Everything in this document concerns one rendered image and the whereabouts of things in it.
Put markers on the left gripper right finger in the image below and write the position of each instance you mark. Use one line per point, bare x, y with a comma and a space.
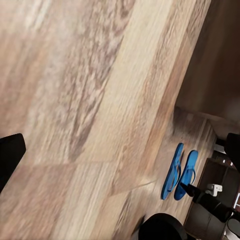
232, 149

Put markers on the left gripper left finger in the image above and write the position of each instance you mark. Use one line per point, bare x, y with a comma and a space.
12, 149

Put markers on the nightstand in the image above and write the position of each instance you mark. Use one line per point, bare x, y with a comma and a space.
199, 222

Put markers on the fixed window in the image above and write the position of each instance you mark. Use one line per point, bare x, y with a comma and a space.
219, 156

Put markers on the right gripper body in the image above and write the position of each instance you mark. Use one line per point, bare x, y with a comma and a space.
206, 200

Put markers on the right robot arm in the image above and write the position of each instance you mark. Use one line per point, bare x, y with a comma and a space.
208, 200

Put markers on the sandal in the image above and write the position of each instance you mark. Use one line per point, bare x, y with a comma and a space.
186, 175
172, 178

